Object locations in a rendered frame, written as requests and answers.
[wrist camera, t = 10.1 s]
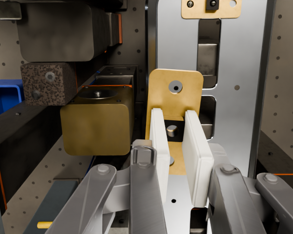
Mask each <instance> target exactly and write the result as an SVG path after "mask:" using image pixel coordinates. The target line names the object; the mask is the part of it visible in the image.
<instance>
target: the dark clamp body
mask: <svg viewBox="0 0 293 234"><path fill-rule="evenodd" d="M20 5H21V12H22V19H21V20H16V25H17V31H18V37H19V44H20V53H21V56H22V57H23V59H24V60H26V61H28V62H81V61H89V60H91V59H93V58H95V57H97V56H98V55H100V54H102V53H106V52H107V47H108V46H114V45H115V44H122V43H123V41H122V16H121V14H120V13H106V12H105V11H104V8H99V7H96V6H93V5H90V4H87V3H85V2H41V3H20Z"/></svg>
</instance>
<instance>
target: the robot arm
mask: <svg viewBox="0 0 293 234"><path fill-rule="evenodd" d="M181 147H182V152H183V157H184V163H185V168H186V175H187V180H188V186H189V191H190V197H191V202H192V205H194V207H198V208H204V207H205V206H206V204H207V199H209V204H208V210H207V215H206V221H208V219H209V220H210V225H211V231H212V234H293V189H292V188H291V187H290V186H289V185H288V184H287V183H286V182H285V181H284V180H283V179H281V178H280V177H279V176H276V175H275V174H271V173H259V174H258V175H257V178H256V179H252V178H248V177H245V176H243V175H242V173H241V171H240V170H239V169H238V168H237V167H235V166H233V165H231V163H230V161H229V159H228V157H227V155H226V153H225V150H224V148H223V147H222V146H220V145H219V144H218V143H208V142H207V140H206V137H205V134H204V131H203V129H202V127H201V124H200V121H199V118H198V116H197V113H196V112H195V111H194V110H187V111H186V113H185V129H184V136H183V142H182V145H181ZM169 163H170V153H169V147H168V142H167V136H166V129H165V124H164V118H163V113H162V110H161V109H160V108H153V110H152V111H151V124H150V137H149V140H143V139H136V140H135V141H134V142H133V146H132V150H131V164H130V166H129V167H128V168H126V169H124V170H119V171H117V169H116V168H115V167H114V166H113V165H110V164H97V165H95V166H93V167H92V168H91V169H90V170H89V172H88V173H87V174H86V176H85V177H84V179H83V180H82V182H81V183H80V184H79V186H78V187H77V189H76V190H75V191H74V193H73V194H72V196H71V197H70V198H69V200H68V201H67V203H66V204H65V205H64V207H63V209H62V210H61V211H60V212H59V214H58V215H57V217H56V218H55V220H54V221H53V222H52V224H51V225H50V227H49V228H48V230H47V231H46V232H45V234H108V231H109V229H110V227H111V224H112V222H113V220H114V217H115V212H117V211H122V210H127V209H128V234H167V228H166V221H165V216H164V210H163V204H164V203H166V191H167V181H168V172H169ZM277 214H278V216H279V219H280V220H278V219H277V218H276V215H277Z"/></svg>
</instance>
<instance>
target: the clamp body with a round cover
mask: <svg viewBox="0 0 293 234"><path fill-rule="evenodd" d="M103 68H104V69H103V70H102V71H101V72H100V71H97V72H96V73H99V74H98V75H97V74H95V75H94V78H95V80H94V81H93V82H92V83H91V84H89V85H83V86H82V88H81V89H80V90H79V91H78V93H77V95H76V96H75V97H74V98H73V99H72V100H71V101H69V102H68V103H67V104H66V105H64V106H62V107H61V109H60V118H61V126H62V135H63V144H64V150H65V152H66V153H67V154H69V155H71V156H122V155H126V154H127V153H128V152H129V151H130V146H131V140H132V134H133V126H134V106H135V100H136V96H137V94H139V93H140V77H139V65H104V66H103Z"/></svg>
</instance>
